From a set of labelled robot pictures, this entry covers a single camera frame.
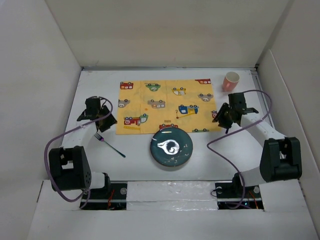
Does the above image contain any pink paper cup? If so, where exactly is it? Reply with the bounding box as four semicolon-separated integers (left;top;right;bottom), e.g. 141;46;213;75
222;71;240;92

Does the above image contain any yellow vehicle-print cloth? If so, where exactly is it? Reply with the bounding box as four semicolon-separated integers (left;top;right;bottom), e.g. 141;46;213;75
116;78;221;135

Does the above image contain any dark teal patterned plate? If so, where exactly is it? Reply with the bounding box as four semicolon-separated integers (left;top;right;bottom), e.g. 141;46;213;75
149;127;194;168

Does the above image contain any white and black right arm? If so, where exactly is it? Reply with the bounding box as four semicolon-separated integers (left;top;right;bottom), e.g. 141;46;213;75
213;92;303;197

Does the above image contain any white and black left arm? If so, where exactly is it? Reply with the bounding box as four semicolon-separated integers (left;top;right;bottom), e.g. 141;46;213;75
44;96;117;199

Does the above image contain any iridescent fork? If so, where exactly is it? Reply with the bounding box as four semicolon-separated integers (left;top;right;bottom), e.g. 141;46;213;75
94;133;126;158

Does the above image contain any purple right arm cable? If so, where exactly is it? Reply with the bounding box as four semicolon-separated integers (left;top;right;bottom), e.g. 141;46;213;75
206;89;273;209

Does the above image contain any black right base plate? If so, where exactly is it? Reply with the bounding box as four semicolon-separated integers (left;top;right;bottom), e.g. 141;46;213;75
210;181;264;210

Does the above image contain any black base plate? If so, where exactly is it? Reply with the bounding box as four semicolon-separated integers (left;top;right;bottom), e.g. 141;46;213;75
210;181;264;210
79;181;128;211

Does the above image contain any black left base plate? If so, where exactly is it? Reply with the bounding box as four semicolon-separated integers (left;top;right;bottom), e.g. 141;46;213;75
79;181;128;211

